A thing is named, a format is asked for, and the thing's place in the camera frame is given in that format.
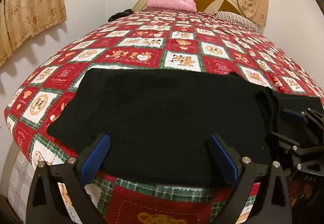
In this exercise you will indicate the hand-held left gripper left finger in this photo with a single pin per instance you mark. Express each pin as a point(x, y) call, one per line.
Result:
point(97, 158)

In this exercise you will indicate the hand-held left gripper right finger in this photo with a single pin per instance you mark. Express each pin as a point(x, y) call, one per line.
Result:
point(225, 160)

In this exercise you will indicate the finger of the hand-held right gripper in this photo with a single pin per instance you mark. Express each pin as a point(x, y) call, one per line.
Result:
point(286, 139)
point(295, 115)

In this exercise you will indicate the black pants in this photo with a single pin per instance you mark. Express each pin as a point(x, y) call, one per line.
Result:
point(164, 112)

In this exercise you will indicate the striped pillow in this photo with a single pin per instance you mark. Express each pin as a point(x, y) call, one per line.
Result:
point(238, 20)

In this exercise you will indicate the red printed bear blanket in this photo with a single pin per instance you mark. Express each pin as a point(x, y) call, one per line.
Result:
point(141, 54)

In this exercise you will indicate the pink pillow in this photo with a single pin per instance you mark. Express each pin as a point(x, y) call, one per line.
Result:
point(172, 3)

